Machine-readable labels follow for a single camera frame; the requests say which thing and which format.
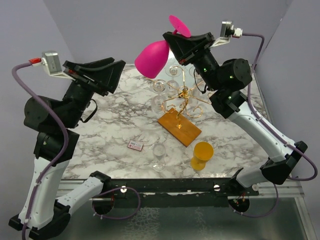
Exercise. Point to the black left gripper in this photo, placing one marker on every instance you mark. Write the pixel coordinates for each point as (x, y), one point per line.
(108, 79)

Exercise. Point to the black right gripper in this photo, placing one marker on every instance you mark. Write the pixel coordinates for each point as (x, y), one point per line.
(188, 50)

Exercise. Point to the pink plastic goblet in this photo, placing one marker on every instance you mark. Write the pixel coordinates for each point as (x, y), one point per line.
(154, 57)

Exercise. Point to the clear round wine glass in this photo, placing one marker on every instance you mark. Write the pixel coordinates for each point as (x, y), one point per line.
(173, 87)

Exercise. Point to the small clear stemmed glass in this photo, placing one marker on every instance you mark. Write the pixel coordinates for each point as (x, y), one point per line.
(159, 154)

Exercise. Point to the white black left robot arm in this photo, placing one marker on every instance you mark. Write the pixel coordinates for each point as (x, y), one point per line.
(44, 215)

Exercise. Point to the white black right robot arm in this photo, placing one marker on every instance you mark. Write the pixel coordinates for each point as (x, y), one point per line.
(227, 81)

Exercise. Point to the hanging clear glass on rack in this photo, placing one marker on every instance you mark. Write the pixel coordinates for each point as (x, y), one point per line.
(194, 75)

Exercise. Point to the wooden rack base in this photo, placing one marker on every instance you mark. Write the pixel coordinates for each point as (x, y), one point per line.
(180, 128)

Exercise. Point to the gold framed whiteboard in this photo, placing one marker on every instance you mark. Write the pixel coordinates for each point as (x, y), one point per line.
(189, 82)

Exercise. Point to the small red white box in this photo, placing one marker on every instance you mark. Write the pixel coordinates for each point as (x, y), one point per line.
(135, 145)

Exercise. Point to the yellow plastic goblet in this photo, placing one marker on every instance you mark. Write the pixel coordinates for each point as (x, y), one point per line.
(202, 153)

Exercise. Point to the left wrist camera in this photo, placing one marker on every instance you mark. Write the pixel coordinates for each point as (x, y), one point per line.
(51, 65)

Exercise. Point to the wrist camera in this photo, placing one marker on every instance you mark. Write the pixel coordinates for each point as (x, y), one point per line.
(228, 31)
(51, 65)

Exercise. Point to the gold wire wine glass rack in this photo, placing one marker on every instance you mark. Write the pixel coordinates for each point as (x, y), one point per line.
(185, 97)

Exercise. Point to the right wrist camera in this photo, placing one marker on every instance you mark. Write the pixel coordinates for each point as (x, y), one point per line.
(228, 31)

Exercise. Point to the black mounting rail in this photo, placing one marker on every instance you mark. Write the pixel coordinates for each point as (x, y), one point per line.
(178, 192)

